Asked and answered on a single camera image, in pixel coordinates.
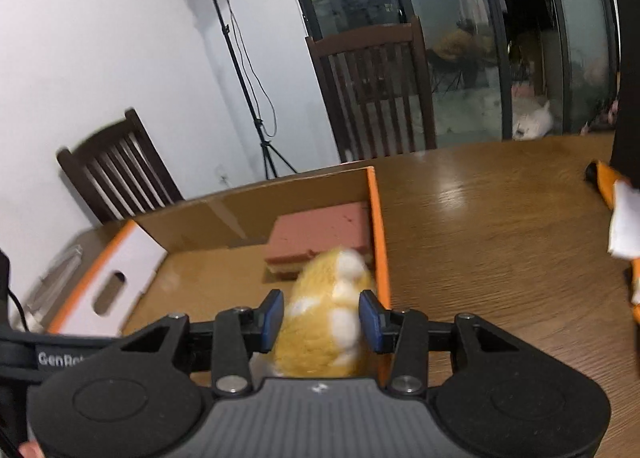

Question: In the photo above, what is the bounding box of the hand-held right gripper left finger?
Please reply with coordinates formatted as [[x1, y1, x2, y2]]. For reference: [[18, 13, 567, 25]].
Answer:
[[120, 289, 286, 398]]

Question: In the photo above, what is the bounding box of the black light stand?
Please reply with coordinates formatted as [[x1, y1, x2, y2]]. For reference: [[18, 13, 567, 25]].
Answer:
[[200, 0, 299, 181]]

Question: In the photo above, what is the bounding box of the orange printed cardboard box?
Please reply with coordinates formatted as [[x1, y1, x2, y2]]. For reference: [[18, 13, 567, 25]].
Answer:
[[47, 166, 393, 388]]

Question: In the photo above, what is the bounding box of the dark wooden chair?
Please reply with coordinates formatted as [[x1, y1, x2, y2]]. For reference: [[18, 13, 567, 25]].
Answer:
[[305, 15, 438, 163], [56, 108, 186, 226]]

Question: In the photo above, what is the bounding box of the black light cable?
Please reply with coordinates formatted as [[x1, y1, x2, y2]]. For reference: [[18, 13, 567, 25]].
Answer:
[[226, 0, 279, 139]]

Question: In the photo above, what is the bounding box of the white charger cable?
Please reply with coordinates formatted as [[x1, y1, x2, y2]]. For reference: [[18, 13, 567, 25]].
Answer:
[[27, 244, 85, 331]]

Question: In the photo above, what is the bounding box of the white fluffy dog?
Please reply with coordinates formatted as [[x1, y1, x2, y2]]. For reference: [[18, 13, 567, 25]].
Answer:
[[511, 98, 555, 141]]

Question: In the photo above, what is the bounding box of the pink soft foam block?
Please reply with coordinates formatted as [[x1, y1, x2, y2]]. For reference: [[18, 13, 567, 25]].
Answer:
[[263, 202, 373, 283]]

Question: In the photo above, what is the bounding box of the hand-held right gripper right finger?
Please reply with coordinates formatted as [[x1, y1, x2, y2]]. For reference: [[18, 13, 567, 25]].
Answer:
[[359, 289, 521, 398]]

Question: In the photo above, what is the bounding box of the yellow white plush toy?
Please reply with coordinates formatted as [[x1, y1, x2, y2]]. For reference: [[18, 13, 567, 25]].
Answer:
[[267, 247, 378, 379]]

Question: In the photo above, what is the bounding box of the sliding glass door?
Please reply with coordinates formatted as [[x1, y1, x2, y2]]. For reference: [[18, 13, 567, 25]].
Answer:
[[277, 0, 621, 149]]

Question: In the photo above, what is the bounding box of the black panel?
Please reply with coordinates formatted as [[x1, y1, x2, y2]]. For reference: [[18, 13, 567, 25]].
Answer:
[[609, 0, 640, 183]]

